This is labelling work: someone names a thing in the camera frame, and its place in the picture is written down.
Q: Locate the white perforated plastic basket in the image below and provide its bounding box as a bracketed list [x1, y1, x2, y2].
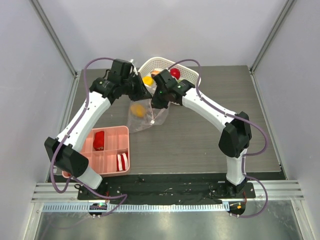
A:
[138, 56, 202, 107]

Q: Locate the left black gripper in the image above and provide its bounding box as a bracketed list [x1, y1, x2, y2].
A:
[121, 72, 153, 102]

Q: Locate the red plush fake food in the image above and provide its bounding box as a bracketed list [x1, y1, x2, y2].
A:
[92, 130, 105, 151]

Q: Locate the pink divided organizer tray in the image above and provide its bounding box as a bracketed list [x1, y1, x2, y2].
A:
[61, 125, 131, 179]

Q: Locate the right aluminium corner post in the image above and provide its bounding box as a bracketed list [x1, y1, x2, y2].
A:
[249, 0, 297, 75]

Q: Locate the left aluminium corner post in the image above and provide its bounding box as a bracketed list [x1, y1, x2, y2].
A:
[29, 0, 77, 78]

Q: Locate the aluminium front rail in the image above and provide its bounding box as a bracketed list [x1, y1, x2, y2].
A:
[31, 179, 304, 202]

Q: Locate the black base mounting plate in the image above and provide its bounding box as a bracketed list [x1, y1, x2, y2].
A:
[77, 181, 255, 201]

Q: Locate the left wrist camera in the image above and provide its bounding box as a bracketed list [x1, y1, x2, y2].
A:
[108, 59, 133, 81]

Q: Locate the orange fake fruit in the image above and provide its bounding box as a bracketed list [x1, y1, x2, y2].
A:
[130, 103, 147, 118]

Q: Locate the clear pink zip top bag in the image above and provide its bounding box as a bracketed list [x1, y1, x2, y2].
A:
[126, 99, 169, 134]

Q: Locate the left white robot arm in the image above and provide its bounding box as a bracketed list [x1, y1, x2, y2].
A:
[44, 72, 152, 200]

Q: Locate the red white striped fake food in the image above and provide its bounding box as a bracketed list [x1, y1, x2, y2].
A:
[116, 152, 130, 172]

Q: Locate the slotted grey cable duct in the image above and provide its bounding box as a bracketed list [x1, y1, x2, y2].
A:
[42, 202, 230, 213]

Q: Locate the red fake apple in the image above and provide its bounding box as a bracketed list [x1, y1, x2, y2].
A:
[169, 68, 181, 80]

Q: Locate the aluminium corner post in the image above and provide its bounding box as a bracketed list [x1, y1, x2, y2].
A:
[249, 0, 297, 75]
[29, 0, 77, 78]

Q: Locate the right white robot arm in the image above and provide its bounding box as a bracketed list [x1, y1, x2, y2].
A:
[151, 69, 252, 198]

